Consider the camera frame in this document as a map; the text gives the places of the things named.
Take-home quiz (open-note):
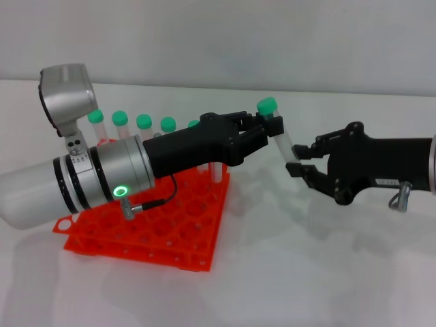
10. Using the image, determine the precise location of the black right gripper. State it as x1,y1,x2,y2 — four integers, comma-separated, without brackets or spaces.
285,121,433,204

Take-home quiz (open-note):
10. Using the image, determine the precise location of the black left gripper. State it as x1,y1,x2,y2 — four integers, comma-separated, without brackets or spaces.
142,110,285,178

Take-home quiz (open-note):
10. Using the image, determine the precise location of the metal elbow connector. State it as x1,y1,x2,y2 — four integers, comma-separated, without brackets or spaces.
388,182,412,214

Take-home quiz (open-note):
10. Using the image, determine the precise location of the orange test tube rack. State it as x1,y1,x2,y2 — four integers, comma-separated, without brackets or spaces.
52,138,232,273

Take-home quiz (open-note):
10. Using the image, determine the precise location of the thin black cable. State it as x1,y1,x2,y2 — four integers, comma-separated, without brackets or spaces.
142,175,178,209

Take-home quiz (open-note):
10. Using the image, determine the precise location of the silver cable plug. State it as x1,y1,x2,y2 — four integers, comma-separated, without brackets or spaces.
121,199,146,221

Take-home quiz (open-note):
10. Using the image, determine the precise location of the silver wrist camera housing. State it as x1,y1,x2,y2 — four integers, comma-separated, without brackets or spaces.
39,63,98,161

